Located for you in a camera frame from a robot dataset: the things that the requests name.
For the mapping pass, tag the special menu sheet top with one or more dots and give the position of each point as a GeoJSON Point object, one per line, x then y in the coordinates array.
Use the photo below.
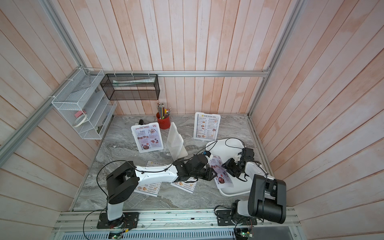
{"type": "Point", "coordinates": [148, 137]}

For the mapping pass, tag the red metal pen cup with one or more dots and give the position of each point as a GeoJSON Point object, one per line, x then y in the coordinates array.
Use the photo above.
{"type": "Point", "coordinates": [163, 123]}

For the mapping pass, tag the white tape roll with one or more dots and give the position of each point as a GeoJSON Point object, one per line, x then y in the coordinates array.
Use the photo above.
{"type": "Point", "coordinates": [80, 120]}

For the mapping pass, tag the white wire mesh shelf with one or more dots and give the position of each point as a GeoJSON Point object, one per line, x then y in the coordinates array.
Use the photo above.
{"type": "Point", "coordinates": [82, 92]}

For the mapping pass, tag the pink tape roll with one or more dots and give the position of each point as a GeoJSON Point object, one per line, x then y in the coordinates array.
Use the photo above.
{"type": "Point", "coordinates": [79, 113]}

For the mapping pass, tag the white plastic tray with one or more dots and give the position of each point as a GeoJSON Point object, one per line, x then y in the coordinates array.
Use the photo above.
{"type": "Point", "coordinates": [230, 148]}

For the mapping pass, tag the pencils and pens bundle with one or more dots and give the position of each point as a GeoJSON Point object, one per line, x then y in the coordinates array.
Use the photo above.
{"type": "Point", "coordinates": [163, 111]}

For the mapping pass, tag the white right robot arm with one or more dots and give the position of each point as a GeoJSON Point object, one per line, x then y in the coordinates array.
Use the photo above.
{"type": "Point", "coordinates": [268, 196]}

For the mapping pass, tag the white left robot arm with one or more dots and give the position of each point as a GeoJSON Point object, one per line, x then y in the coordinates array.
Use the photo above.
{"type": "Point", "coordinates": [122, 182]}

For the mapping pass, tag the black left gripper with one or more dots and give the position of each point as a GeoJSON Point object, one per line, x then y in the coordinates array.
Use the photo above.
{"type": "Point", "coordinates": [210, 173]}

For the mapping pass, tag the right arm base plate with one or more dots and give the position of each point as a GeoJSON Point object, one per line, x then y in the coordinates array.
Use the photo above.
{"type": "Point", "coordinates": [226, 218]}

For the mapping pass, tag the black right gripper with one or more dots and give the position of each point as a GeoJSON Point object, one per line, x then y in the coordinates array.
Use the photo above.
{"type": "Point", "coordinates": [228, 166]}

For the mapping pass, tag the special menu sheet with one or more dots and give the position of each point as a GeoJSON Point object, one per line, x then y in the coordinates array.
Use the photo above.
{"type": "Point", "coordinates": [148, 137]}
{"type": "Point", "coordinates": [222, 179]}

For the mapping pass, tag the Dim Sum Inn menu front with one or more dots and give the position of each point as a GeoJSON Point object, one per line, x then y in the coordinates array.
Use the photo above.
{"type": "Point", "coordinates": [187, 187]}

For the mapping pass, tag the white menu holder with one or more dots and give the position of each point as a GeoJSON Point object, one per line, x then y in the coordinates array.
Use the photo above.
{"type": "Point", "coordinates": [207, 126]}
{"type": "Point", "coordinates": [147, 137]}
{"type": "Point", "coordinates": [175, 143]}

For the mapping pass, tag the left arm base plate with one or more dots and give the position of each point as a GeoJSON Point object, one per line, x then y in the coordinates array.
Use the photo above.
{"type": "Point", "coordinates": [128, 220]}

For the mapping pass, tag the aluminium front rail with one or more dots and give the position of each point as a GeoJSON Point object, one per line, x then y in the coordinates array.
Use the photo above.
{"type": "Point", "coordinates": [193, 224]}

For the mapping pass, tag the black mesh basket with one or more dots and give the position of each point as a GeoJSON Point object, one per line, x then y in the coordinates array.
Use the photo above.
{"type": "Point", "coordinates": [131, 87]}

